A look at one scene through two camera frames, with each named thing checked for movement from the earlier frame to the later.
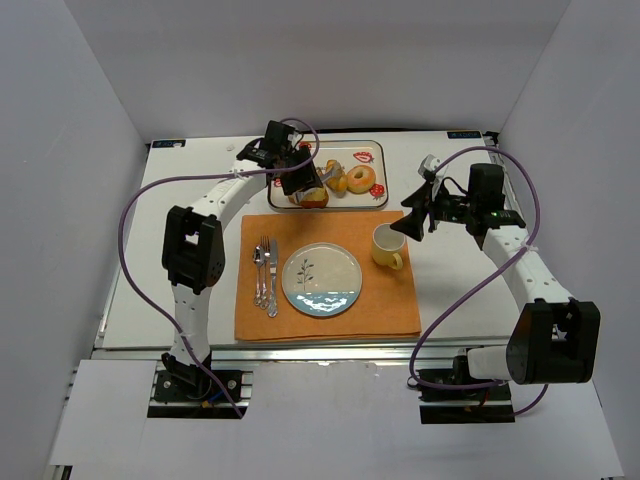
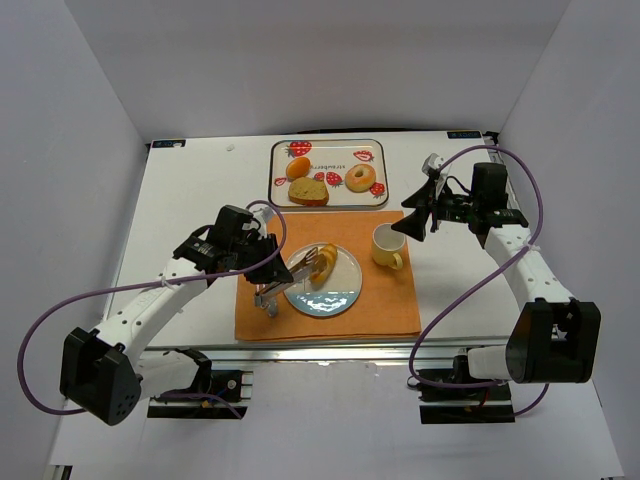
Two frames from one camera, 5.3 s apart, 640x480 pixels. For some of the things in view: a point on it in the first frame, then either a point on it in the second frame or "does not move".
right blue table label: x=464 y=135 does not move
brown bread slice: x=313 y=198 does not move
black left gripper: x=298 y=179 → x=263 y=257
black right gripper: x=428 y=209 does not move
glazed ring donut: x=361 y=179 does not move
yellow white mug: x=388 y=245 does not move
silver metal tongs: x=324 y=174 → x=266 y=295
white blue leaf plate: x=321 y=279 does not move
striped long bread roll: x=337 y=180 → x=327 y=258
